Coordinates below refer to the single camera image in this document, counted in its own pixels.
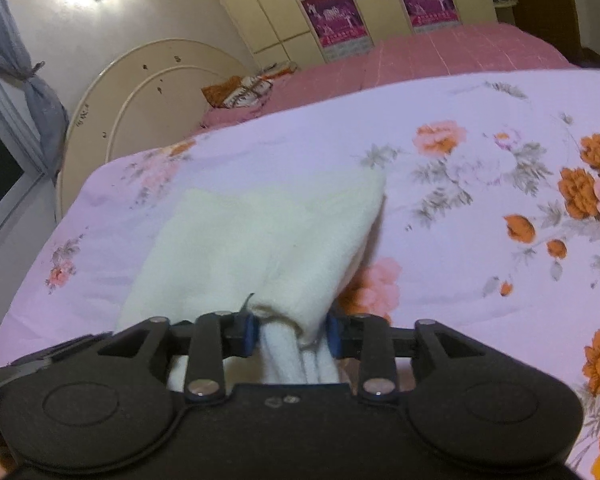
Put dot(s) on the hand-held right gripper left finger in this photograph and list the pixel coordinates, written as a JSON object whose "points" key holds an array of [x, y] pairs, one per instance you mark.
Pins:
{"points": [[250, 335]]}

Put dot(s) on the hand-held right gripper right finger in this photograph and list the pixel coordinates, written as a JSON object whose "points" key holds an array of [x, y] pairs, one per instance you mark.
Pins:
{"points": [[334, 337]]}

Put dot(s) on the white knit garment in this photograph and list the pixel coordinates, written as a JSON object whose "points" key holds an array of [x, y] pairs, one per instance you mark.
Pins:
{"points": [[260, 240]]}

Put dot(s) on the floral lilac bedsheet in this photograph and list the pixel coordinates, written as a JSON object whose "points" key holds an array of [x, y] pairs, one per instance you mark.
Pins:
{"points": [[470, 240]]}

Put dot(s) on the orange patterned pillow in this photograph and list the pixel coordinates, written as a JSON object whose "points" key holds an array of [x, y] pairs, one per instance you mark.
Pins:
{"points": [[245, 87]]}

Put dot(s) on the cream round headboard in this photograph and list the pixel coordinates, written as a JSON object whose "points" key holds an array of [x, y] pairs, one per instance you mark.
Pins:
{"points": [[130, 110]]}

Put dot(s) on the pink checked bedspread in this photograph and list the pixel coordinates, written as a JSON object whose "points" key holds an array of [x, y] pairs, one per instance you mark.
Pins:
{"points": [[430, 55]]}

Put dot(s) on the grey curtain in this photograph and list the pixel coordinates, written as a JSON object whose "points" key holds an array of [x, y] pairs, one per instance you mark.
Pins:
{"points": [[10, 35]]}

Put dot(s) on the cream wardrobe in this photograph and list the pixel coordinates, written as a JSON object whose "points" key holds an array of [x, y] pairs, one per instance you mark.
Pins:
{"points": [[260, 0]]}

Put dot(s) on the dark wooden door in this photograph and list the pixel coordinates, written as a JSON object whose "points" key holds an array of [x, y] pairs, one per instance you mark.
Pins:
{"points": [[545, 5]]}

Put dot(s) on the white window frame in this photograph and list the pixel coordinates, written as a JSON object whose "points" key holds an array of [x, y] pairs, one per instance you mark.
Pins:
{"points": [[10, 125]]}

